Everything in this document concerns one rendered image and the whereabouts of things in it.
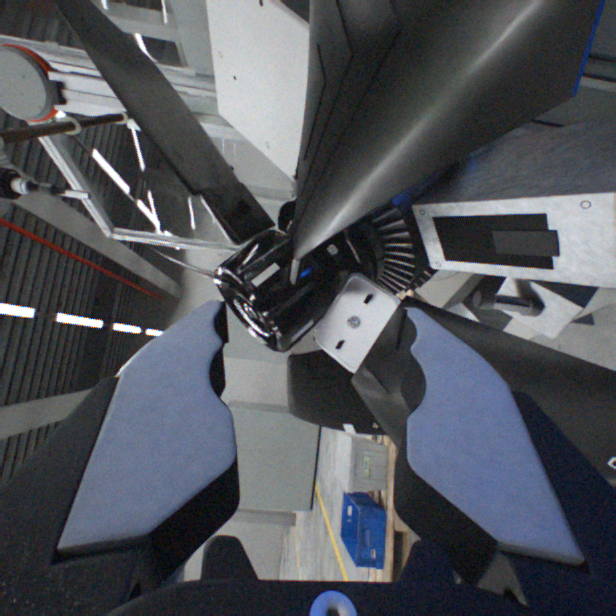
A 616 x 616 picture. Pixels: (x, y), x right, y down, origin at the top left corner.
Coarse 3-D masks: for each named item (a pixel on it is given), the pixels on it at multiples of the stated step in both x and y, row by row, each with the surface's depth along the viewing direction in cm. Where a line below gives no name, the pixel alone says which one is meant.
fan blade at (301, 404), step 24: (288, 360) 50; (312, 360) 50; (336, 360) 50; (288, 384) 55; (312, 384) 53; (336, 384) 53; (312, 408) 60; (336, 408) 58; (360, 408) 57; (360, 432) 62; (384, 432) 60
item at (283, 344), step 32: (288, 224) 42; (352, 224) 36; (256, 256) 35; (320, 256) 38; (352, 256) 37; (224, 288) 41; (256, 288) 33; (288, 288) 34; (320, 288) 36; (256, 320) 41; (288, 320) 35; (320, 320) 39
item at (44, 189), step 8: (32, 184) 30; (40, 184) 30; (48, 184) 30; (40, 192) 30; (48, 192) 30; (56, 192) 30; (64, 192) 30; (72, 192) 30; (80, 192) 30; (88, 192) 31
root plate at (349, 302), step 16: (352, 288) 37; (368, 288) 36; (336, 304) 38; (352, 304) 37; (368, 304) 36; (384, 304) 35; (336, 320) 38; (368, 320) 36; (384, 320) 35; (320, 336) 39; (336, 336) 38; (352, 336) 37; (368, 336) 36; (336, 352) 37; (352, 352) 36; (352, 368) 36
